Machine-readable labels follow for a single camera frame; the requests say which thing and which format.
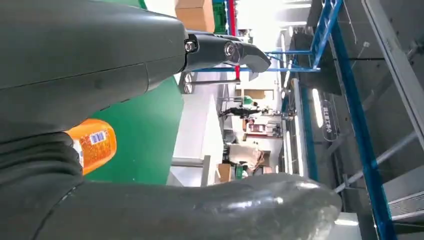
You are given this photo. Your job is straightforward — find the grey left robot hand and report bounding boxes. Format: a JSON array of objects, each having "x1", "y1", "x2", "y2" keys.
[{"x1": 0, "y1": 0, "x2": 343, "y2": 240}]

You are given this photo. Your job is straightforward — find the orange drink bottle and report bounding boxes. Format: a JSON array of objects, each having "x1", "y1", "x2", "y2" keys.
[{"x1": 64, "y1": 118, "x2": 117, "y2": 176}]

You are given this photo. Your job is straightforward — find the cardboard box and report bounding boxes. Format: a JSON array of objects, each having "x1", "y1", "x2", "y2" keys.
[{"x1": 174, "y1": 0, "x2": 216, "y2": 33}]

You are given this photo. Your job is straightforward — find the green crate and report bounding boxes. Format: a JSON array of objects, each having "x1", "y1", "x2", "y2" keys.
[{"x1": 211, "y1": 0, "x2": 228, "y2": 34}]

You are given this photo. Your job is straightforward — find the white cabinet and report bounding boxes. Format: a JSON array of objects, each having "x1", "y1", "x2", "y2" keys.
[{"x1": 172, "y1": 71, "x2": 227, "y2": 186}]

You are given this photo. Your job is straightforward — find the red pole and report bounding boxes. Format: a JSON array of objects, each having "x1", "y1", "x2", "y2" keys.
[{"x1": 227, "y1": 0, "x2": 241, "y2": 80}]

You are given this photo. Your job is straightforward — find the person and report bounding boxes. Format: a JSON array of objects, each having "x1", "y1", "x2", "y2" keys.
[{"x1": 218, "y1": 100, "x2": 263, "y2": 120}]

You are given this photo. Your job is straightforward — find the steel table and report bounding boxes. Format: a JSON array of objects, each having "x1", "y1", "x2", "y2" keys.
[{"x1": 170, "y1": 155, "x2": 212, "y2": 187}]

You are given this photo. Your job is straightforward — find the small brown carton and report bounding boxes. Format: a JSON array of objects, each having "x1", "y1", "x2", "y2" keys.
[{"x1": 216, "y1": 163, "x2": 233, "y2": 183}]

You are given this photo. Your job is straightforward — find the long ceiling light tube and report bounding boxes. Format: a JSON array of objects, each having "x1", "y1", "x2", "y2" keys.
[{"x1": 311, "y1": 88, "x2": 324, "y2": 128}]

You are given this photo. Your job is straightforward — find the dark hanging sign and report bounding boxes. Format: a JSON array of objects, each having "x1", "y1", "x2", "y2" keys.
[{"x1": 320, "y1": 99, "x2": 339, "y2": 143}]

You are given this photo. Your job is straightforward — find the blue metal rack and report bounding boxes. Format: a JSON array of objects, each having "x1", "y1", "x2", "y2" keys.
[{"x1": 192, "y1": 0, "x2": 398, "y2": 240}]

